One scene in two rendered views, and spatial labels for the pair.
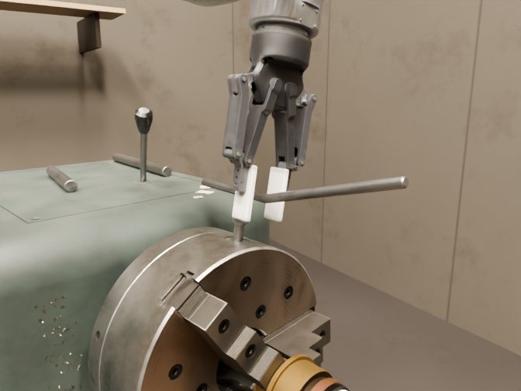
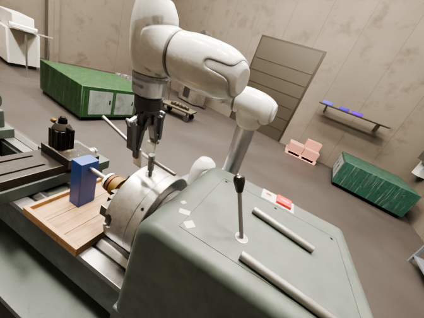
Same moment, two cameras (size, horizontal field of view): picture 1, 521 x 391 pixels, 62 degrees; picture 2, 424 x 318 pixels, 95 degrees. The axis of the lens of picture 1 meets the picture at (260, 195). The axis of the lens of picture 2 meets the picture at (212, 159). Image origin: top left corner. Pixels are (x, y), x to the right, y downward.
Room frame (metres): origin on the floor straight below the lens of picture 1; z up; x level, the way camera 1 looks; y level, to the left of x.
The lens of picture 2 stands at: (1.14, -0.10, 1.61)
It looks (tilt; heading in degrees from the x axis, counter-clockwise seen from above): 23 degrees down; 149
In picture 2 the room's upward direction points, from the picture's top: 22 degrees clockwise
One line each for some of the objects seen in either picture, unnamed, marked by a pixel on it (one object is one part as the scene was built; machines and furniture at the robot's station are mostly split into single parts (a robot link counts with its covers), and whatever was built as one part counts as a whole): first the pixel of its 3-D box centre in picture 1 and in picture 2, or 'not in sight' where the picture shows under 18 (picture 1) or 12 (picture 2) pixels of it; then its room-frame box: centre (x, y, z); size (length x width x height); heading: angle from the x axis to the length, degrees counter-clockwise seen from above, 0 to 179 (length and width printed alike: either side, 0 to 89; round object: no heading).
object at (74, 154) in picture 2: not in sight; (65, 153); (0.07, -0.30, 1.00); 0.20 x 0.10 x 0.05; 44
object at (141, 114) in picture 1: (143, 121); (238, 183); (0.79, 0.21, 1.38); 0.04 x 0.03 x 0.05; 44
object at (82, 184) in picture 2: not in sight; (83, 181); (0.30, -0.18, 1.00); 0.08 x 0.06 x 0.23; 134
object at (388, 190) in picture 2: not in sight; (366, 180); (-1.53, 6.73, 0.37); 1.95 x 1.73 x 0.75; 124
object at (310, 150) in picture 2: not in sight; (303, 147); (-3.45, 6.02, 0.33); 1.19 x 0.90 x 0.67; 34
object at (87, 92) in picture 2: not in sight; (101, 93); (-3.94, -0.41, 0.33); 1.66 x 1.54 x 0.65; 126
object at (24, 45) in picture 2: not in sight; (17, 39); (-6.10, -2.51, 0.60); 2.56 x 0.65 x 1.21; 34
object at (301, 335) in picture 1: (302, 340); (114, 206); (0.56, -0.06, 1.09); 0.12 x 0.11 x 0.05; 134
